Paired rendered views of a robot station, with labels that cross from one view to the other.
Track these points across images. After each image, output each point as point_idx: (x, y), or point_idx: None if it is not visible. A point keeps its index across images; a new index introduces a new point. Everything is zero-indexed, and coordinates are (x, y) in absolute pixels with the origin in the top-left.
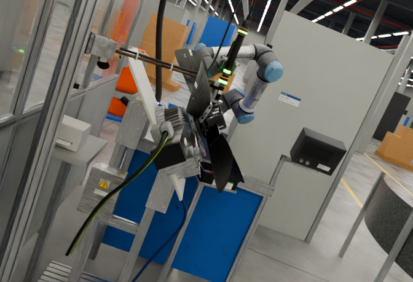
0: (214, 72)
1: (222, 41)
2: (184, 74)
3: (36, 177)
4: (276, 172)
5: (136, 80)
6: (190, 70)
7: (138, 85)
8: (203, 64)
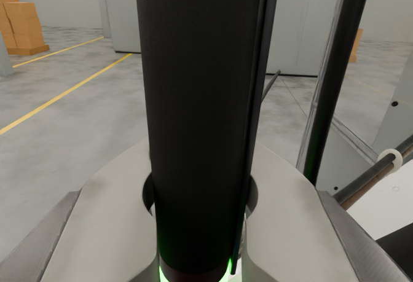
0: None
1: None
2: (385, 237)
3: None
4: None
5: (391, 173)
6: (351, 182)
7: (379, 181)
8: (273, 78)
